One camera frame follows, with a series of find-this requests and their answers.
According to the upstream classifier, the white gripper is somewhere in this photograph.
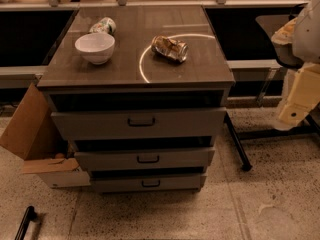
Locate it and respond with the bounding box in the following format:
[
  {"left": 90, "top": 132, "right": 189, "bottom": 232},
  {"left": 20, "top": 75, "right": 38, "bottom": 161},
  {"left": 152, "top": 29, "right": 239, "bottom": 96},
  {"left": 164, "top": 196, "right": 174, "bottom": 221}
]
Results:
[{"left": 271, "top": 18, "right": 320, "bottom": 131}]

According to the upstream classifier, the grey drawer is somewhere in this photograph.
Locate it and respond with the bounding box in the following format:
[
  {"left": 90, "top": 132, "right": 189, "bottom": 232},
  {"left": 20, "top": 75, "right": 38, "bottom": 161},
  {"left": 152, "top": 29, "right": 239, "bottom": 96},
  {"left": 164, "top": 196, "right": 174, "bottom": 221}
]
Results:
[
  {"left": 90, "top": 173, "right": 207, "bottom": 193},
  {"left": 75, "top": 147, "right": 215, "bottom": 172},
  {"left": 51, "top": 108, "right": 226, "bottom": 140}
]

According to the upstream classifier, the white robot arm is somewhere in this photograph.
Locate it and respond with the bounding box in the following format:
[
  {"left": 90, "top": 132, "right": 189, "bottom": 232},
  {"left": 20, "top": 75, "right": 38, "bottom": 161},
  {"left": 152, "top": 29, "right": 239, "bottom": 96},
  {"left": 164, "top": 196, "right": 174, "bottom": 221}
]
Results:
[{"left": 271, "top": 0, "right": 320, "bottom": 131}]

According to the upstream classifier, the grey top drawer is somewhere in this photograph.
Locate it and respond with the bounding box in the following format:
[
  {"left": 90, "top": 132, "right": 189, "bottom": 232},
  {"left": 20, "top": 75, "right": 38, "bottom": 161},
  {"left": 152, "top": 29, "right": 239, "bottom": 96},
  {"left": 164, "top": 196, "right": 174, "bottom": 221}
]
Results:
[{"left": 51, "top": 108, "right": 226, "bottom": 140}]

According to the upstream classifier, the grey drawer cabinet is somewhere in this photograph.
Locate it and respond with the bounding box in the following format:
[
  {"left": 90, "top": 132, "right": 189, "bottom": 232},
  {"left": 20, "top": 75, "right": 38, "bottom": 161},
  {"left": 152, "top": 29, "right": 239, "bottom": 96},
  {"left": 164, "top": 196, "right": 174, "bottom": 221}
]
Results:
[{"left": 38, "top": 6, "right": 234, "bottom": 181}]

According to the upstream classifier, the grey bottom drawer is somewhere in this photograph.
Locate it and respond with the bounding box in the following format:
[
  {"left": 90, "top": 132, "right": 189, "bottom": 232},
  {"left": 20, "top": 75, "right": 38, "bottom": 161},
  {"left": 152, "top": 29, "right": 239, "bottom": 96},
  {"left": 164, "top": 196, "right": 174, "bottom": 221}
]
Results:
[{"left": 90, "top": 173, "right": 207, "bottom": 193}]

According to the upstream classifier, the black chair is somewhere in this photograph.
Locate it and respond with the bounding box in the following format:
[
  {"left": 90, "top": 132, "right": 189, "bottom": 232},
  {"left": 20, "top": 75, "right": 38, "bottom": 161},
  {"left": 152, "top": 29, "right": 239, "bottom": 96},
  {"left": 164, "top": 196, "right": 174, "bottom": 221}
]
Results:
[{"left": 223, "top": 14, "right": 320, "bottom": 172}]

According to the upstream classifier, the crushed metallic can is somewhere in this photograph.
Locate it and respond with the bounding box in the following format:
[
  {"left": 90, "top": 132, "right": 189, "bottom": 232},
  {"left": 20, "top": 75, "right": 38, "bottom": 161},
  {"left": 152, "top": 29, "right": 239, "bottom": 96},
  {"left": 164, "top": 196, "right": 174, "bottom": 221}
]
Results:
[{"left": 151, "top": 35, "right": 188, "bottom": 63}]

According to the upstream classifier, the white ceramic bowl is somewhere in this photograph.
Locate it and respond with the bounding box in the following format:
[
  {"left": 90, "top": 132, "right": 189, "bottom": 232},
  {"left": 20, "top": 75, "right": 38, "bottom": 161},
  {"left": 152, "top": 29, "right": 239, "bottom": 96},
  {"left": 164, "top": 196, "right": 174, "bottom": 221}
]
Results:
[{"left": 75, "top": 33, "right": 115, "bottom": 65}]

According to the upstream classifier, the brown cardboard box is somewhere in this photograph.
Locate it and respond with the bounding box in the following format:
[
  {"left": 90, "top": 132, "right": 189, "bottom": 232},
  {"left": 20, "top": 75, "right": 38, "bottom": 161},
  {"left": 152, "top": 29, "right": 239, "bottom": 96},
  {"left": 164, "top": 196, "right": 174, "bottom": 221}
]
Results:
[{"left": 0, "top": 84, "right": 90, "bottom": 188}]

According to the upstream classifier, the black floor handle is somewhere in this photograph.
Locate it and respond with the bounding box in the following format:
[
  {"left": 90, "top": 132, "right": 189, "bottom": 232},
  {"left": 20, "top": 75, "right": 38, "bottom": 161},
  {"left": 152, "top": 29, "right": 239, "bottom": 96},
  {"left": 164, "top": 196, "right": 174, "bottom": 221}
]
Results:
[{"left": 14, "top": 206, "right": 38, "bottom": 240}]

